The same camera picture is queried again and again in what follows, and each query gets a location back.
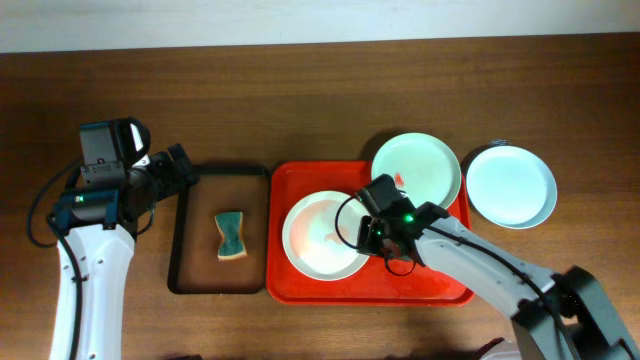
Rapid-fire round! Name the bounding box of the light blue plate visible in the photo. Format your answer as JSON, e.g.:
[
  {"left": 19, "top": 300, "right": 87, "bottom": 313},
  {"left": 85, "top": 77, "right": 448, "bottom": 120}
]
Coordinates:
[{"left": 466, "top": 145, "right": 558, "bottom": 230}]

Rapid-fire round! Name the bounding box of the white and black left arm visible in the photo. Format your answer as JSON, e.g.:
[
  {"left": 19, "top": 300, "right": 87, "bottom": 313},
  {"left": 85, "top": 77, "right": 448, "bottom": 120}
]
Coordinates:
[{"left": 47, "top": 144, "right": 199, "bottom": 359}]

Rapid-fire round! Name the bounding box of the light green plate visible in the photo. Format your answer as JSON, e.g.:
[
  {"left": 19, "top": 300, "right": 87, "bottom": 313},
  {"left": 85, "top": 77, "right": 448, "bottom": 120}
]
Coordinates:
[{"left": 371, "top": 133, "right": 462, "bottom": 208}]

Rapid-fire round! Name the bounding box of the white plate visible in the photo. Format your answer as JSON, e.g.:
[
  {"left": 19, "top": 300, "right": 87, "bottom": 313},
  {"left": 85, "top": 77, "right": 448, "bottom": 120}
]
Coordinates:
[{"left": 282, "top": 191, "right": 368, "bottom": 281}]

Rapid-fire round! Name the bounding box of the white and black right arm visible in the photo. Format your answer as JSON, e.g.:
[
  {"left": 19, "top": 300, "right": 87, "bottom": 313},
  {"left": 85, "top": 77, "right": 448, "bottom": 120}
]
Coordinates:
[{"left": 358, "top": 203, "right": 639, "bottom": 359}]

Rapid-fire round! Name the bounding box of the brown tray with black rim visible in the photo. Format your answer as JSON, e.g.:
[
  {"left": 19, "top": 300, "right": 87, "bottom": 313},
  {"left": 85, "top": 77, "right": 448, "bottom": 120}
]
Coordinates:
[{"left": 167, "top": 164, "right": 270, "bottom": 295}]

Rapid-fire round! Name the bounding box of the red plastic tray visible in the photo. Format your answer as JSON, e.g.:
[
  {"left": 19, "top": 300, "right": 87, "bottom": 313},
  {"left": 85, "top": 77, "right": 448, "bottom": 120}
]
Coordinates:
[{"left": 266, "top": 161, "right": 474, "bottom": 307}]

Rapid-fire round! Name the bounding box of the green and yellow sponge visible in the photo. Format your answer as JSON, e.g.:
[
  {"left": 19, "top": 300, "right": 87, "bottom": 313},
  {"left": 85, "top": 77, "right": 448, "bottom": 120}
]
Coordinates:
[{"left": 215, "top": 212, "right": 247, "bottom": 261}]

